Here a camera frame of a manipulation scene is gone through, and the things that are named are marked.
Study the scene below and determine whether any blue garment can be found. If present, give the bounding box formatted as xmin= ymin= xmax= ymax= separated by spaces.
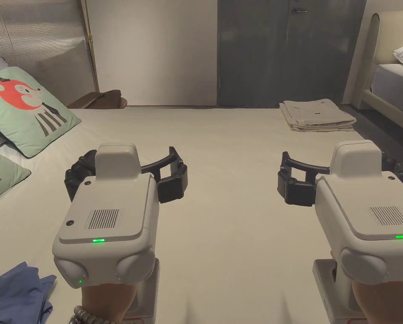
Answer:
xmin=0 ymin=262 xmax=58 ymax=324

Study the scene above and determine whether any brown cardboard piece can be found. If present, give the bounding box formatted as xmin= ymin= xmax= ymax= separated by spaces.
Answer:
xmin=67 ymin=89 xmax=128 ymax=110

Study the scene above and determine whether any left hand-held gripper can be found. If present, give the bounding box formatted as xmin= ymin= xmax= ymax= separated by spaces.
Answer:
xmin=52 ymin=143 xmax=189 ymax=320

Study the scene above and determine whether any beige bed with grey mattress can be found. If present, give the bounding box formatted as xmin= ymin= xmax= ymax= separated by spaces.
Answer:
xmin=359 ymin=62 xmax=403 ymax=132

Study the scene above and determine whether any thin brass pole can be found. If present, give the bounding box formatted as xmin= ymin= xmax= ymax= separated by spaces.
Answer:
xmin=85 ymin=0 xmax=99 ymax=94

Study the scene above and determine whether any beige padded headboard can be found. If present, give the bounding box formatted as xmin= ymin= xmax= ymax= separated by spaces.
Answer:
xmin=342 ymin=1 xmax=403 ymax=109

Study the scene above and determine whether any bed with beige sheet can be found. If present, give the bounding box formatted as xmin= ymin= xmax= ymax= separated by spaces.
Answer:
xmin=0 ymin=106 xmax=403 ymax=324

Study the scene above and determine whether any green fox print cushion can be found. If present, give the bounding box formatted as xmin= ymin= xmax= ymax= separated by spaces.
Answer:
xmin=0 ymin=66 xmax=82 ymax=159

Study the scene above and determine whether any folded beige cloth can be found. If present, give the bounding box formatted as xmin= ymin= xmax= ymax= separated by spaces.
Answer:
xmin=279 ymin=98 xmax=357 ymax=132

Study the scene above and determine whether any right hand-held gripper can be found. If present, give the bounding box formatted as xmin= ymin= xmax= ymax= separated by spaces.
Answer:
xmin=277 ymin=140 xmax=403 ymax=324

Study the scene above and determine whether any person's left hand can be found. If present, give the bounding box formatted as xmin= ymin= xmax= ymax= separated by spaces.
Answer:
xmin=81 ymin=283 xmax=138 ymax=324

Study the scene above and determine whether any person's right hand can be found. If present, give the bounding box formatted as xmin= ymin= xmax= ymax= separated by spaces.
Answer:
xmin=351 ymin=278 xmax=403 ymax=324

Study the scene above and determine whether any grey door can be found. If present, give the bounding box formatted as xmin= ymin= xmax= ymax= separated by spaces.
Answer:
xmin=217 ymin=0 xmax=367 ymax=108

